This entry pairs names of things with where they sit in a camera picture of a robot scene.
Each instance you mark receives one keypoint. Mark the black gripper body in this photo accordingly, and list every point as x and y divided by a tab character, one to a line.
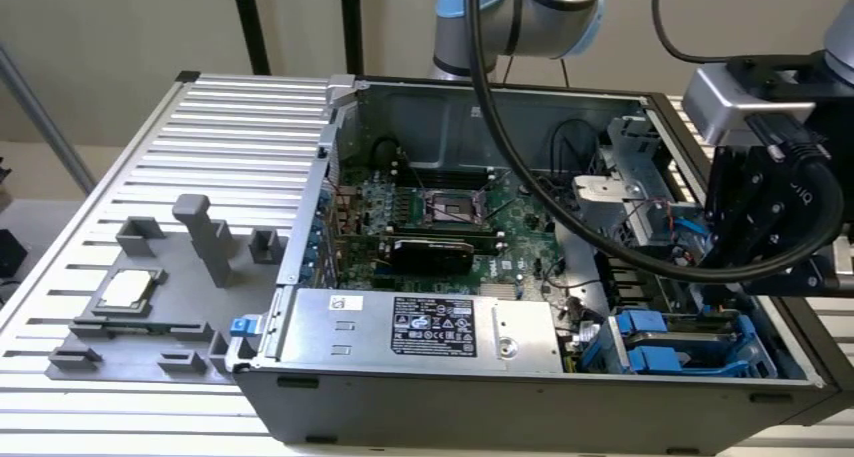
796	217

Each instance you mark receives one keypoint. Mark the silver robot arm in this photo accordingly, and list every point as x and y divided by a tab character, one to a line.
467	37

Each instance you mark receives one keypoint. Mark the silver metal drive cage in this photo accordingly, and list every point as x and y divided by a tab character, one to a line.
600	192

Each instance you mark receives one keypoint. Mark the green motherboard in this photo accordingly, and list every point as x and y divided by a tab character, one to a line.
527	237

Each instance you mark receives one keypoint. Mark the CPU socket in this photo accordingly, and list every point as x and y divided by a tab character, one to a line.
453	207

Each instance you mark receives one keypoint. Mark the black graphics card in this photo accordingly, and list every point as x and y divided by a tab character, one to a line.
427	259

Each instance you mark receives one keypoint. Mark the open black PC case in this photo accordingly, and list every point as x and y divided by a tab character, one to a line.
467	407

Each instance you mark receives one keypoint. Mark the silver power supply unit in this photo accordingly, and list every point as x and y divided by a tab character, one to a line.
360	337

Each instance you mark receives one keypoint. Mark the black stand pole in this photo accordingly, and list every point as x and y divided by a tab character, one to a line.
351	27
249	27

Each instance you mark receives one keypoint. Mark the blue case latch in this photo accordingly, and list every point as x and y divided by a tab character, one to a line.
242	327

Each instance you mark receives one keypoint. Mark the grey parts rack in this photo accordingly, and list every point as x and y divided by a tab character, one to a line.
186	327

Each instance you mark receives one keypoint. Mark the silver CPU chip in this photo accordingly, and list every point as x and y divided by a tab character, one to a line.
126	289

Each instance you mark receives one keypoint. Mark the grey metal pole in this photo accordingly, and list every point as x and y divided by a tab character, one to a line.
46	122

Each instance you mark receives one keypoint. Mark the small black box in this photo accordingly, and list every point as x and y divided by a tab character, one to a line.
9	254

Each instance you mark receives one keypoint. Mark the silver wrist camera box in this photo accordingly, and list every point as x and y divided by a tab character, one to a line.
727	102

